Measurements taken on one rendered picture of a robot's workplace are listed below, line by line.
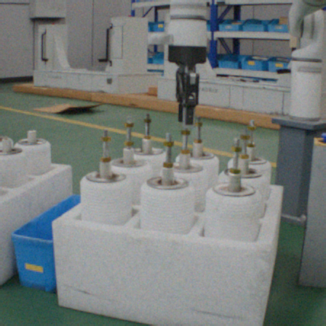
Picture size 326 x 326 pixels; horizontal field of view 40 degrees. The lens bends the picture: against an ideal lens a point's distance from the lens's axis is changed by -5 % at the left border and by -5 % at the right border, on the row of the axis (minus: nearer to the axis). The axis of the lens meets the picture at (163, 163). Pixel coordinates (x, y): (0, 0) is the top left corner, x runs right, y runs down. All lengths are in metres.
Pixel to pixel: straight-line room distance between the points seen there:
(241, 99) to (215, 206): 2.58
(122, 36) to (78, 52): 4.08
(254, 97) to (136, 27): 1.59
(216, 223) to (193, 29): 0.35
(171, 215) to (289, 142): 0.64
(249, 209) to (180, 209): 0.12
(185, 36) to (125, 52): 3.47
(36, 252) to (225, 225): 0.39
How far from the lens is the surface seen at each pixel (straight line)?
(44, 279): 0.99
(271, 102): 3.20
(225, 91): 3.42
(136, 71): 4.44
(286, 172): 1.39
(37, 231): 1.07
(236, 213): 0.78
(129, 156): 0.97
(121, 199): 0.85
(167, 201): 0.80
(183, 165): 0.94
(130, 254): 0.82
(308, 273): 1.04
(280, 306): 0.96
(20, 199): 1.05
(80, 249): 0.86
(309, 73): 1.36
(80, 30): 8.40
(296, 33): 1.37
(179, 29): 0.89
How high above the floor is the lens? 0.48
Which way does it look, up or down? 14 degrees down
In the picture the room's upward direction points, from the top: 1 degrees clockwise
